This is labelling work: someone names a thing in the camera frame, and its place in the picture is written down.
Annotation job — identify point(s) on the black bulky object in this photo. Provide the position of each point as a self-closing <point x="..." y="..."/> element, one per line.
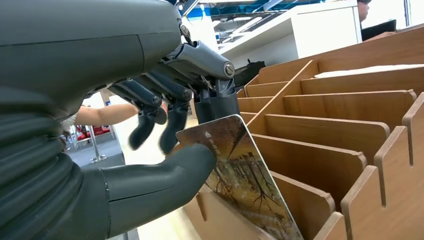
<point x="248" y="71"/>

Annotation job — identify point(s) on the hotel key card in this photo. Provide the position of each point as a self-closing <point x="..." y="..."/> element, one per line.
<point x="245" y="179"/>

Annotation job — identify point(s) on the wooden card organizer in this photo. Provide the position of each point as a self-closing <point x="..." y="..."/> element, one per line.
<point x="331" y="142"/>

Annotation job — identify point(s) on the white cabinet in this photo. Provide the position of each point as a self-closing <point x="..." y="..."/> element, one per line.
<point x="314" y="36"/>

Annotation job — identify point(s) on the black monitor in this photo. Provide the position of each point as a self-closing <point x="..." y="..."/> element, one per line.
<point x="377" y="29"/>

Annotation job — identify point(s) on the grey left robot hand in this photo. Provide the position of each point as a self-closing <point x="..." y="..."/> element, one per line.
<point x="82" y="49"/>

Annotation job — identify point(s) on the chrome stanchion post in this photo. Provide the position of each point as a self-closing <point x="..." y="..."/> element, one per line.
<point x="94" y="145"/>

